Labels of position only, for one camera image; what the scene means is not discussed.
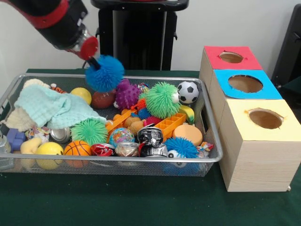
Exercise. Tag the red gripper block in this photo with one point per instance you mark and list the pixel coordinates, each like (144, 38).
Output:
(85, 48)

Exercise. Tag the plain blue spiky ball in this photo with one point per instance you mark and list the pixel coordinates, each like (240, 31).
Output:
(105, 74)

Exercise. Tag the pale blue waffle cloth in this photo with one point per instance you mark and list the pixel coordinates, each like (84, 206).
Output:
(56, 108)

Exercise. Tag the orange toy brick with studs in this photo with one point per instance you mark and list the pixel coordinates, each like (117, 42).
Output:
(118, 120)

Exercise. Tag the large green spiky ball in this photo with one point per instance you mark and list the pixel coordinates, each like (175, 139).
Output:
(162, 100)

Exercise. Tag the crushed shiny silver can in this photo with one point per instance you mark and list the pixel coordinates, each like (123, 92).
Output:
(60, 135)

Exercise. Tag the cream yellow knitted cloth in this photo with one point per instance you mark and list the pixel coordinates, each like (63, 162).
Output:
(21, 120)

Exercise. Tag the long orange toy brick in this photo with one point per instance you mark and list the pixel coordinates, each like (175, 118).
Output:
(169, 125)

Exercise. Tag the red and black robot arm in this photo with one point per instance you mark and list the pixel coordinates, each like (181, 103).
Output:
(51, 21)

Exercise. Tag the shallow clear mesh bin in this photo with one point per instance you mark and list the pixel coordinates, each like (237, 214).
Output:
(202, 117)

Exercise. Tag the wooden box with three holes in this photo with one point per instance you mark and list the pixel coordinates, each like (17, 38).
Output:
(254, 165)

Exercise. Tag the small brown football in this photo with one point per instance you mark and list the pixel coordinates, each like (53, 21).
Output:
(103, 100)

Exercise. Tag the striped orange tiger toy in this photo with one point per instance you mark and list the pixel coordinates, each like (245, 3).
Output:
(57, 88)

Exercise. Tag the purple spiky toy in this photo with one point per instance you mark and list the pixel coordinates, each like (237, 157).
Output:
(127, 94)

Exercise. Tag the light green spiky ball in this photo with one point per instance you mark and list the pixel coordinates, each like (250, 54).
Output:
(89, 132)

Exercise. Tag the small blue globe ball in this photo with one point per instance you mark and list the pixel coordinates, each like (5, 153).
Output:
(121, 137)

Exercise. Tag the small orange basketball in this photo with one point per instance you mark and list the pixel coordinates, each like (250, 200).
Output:
(77, 150)

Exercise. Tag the black drink can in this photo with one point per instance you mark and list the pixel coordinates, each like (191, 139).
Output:
(149, 135)

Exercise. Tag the small soccer ball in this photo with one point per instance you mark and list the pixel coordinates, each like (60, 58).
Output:
(188, 92)

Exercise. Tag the yellow smiley ball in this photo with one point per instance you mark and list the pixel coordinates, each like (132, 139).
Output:
(49, 150)

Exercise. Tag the small yellow rubber duck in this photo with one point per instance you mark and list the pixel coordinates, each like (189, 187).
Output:
(30, 145)

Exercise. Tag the yellow toy banana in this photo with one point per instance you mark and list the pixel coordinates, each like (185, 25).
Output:
(187, 113)

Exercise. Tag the blue spiky ball with eyes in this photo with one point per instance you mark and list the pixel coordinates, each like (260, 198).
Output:
(181, 148)

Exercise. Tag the dark green table cloth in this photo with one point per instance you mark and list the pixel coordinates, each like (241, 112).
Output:
(141, 202)

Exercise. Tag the black upright panel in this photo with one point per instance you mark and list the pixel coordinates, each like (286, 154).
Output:
(291, 47)

